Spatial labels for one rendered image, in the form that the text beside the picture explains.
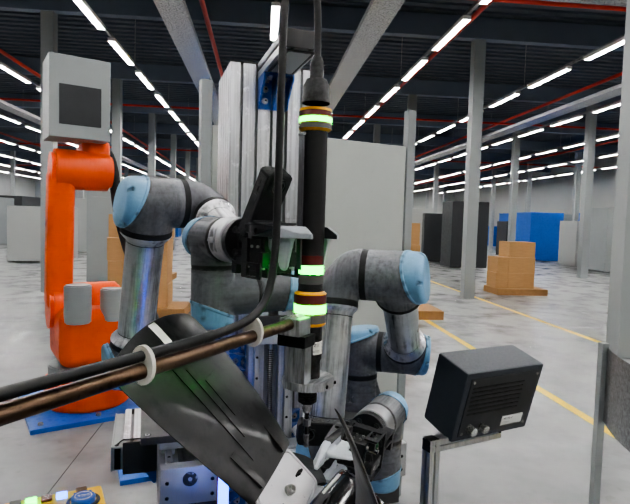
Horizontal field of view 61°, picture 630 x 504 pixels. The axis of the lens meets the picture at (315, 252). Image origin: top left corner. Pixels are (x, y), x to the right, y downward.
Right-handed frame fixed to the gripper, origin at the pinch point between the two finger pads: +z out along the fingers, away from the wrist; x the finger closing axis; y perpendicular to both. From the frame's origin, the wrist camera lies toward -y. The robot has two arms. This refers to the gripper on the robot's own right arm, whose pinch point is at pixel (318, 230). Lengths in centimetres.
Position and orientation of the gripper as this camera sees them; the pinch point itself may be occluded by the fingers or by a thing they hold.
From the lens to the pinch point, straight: 69.6
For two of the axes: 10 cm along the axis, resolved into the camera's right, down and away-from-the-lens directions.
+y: -0.3, 10.0, 0.5
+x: -7.9, 0.1, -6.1
